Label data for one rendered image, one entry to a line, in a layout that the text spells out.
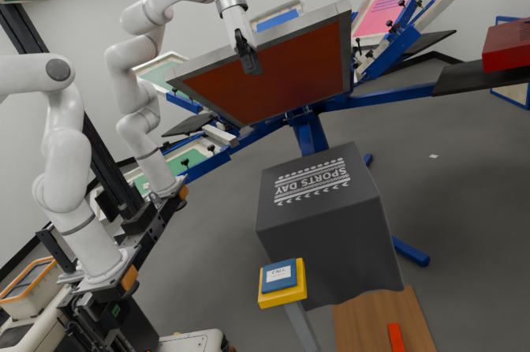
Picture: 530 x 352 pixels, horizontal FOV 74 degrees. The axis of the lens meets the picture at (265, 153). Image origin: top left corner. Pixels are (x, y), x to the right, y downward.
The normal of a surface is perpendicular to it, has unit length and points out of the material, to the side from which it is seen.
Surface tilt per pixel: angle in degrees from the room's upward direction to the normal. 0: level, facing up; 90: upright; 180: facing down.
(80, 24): 90
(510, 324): 0
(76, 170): 94
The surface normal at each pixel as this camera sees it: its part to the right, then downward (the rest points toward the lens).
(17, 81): 0.70, 0.23
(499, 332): -0.36, -0.86
